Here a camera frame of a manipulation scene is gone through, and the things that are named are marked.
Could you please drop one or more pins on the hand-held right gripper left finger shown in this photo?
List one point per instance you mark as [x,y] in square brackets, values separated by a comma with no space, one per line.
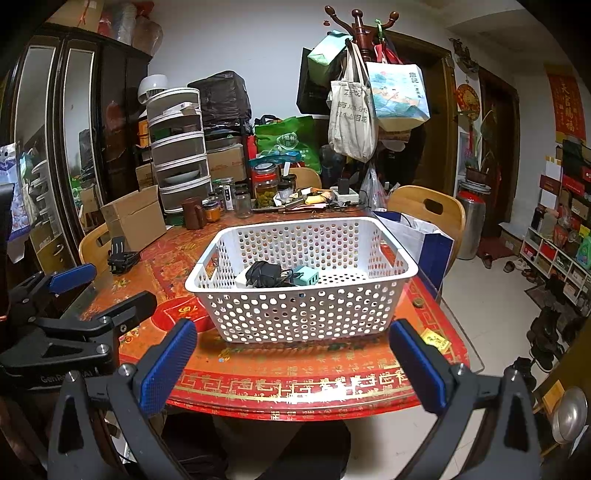
[168,364]

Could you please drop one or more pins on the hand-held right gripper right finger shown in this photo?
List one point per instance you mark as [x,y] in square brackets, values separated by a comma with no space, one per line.
[418,364]

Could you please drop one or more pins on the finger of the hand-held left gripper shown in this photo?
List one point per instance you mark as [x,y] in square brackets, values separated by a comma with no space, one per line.
[71,277]
[129,307]

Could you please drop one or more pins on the white perforated plastic basket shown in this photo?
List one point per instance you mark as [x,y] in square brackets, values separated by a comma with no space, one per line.
[295,309]

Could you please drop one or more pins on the teal power adapter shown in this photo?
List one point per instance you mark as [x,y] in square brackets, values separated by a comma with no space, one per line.
[307,277]

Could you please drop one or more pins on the yellow paper card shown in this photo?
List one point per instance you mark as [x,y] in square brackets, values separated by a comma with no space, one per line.
[436,342]

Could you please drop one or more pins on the light wooden chair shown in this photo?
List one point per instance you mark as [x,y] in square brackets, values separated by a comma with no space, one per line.
[94,251]

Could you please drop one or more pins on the black plastic clip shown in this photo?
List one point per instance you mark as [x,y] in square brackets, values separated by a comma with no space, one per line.
[121,257]

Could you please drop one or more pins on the open brown cardboard box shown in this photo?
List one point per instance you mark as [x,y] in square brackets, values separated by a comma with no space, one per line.
[134,224]

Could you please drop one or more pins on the silver binder clip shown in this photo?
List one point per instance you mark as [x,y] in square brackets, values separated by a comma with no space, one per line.
[214,261]

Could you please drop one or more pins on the brown mug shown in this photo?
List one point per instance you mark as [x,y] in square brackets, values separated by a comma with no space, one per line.
[194,213]

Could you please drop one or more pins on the small orange jar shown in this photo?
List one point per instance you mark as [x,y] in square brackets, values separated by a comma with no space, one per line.
[211,213]

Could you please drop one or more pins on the white and blue paper bag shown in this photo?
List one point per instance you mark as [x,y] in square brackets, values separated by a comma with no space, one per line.
[415,240]

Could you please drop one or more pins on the pair of black shoes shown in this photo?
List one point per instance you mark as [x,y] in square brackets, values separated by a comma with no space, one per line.
[547,332]

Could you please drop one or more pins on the white slippers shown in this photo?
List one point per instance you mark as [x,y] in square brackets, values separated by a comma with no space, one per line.
[513,265]

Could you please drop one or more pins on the dark mirrored wardrobe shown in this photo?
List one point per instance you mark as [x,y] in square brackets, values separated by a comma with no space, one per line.
[60,138]

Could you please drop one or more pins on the steel canister with red lid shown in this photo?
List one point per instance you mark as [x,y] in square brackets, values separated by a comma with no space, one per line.
[473,221]

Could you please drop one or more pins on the empty glass jar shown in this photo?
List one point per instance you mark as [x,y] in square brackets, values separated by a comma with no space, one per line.
[243,204]

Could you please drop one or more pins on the steel bowl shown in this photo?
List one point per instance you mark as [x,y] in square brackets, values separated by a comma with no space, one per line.
[570,415]

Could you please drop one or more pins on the white plastic drawer tower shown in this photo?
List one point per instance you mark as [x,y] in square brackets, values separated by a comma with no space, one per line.
[180,152]

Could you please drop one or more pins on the printed cardboard box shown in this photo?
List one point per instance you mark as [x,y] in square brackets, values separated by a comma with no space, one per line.
[226,161]

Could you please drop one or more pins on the white cube shelf unit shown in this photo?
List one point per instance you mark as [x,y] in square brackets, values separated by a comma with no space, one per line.
[554,249]

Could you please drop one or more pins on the red lid pickle jar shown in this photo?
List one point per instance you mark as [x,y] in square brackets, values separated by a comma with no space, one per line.
[267,189]

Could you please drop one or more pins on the white power strip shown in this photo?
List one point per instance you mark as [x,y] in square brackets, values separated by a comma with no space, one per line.
[346,197]

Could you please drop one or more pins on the clear plastic bag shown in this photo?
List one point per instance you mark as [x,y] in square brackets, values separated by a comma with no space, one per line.
[374,187]

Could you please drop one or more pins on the black plugged charger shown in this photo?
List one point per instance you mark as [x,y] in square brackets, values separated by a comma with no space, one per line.
[344,186]

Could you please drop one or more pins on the yellow cloth roll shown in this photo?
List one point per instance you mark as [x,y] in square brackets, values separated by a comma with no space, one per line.
[316,199]

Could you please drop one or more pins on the white round fan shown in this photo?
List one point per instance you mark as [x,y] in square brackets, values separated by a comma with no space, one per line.
[154,90]

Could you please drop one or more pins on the wooden chair backrest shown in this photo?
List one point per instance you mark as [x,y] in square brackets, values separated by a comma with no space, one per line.
[302,177]

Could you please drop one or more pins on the potted plant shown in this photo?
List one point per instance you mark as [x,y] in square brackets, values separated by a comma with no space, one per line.
[480,157]

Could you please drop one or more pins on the black covered appliance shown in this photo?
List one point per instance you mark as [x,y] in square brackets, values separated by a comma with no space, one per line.
[221,99]

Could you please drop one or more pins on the green shopping bag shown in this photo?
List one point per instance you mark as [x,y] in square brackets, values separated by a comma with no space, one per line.
[288,138]

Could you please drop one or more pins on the beige canvas tote bag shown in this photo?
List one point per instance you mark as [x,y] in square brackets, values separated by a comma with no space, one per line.
[353,120]

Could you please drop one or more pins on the landscape printed tote bag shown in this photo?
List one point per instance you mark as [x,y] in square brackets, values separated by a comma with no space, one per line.
[399,97]

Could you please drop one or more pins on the black paper bag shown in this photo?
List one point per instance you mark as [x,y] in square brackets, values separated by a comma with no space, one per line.
[311,92]

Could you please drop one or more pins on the green gift bag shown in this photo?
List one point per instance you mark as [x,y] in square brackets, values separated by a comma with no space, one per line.
[325,55]

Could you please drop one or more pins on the wooden coat rack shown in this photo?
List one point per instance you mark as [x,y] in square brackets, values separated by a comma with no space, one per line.
[358,27]

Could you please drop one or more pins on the round red wall ornament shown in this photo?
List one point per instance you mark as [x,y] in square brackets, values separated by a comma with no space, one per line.
[466,99]

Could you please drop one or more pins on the red wall poster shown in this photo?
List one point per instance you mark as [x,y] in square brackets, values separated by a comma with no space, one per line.
[563,104]

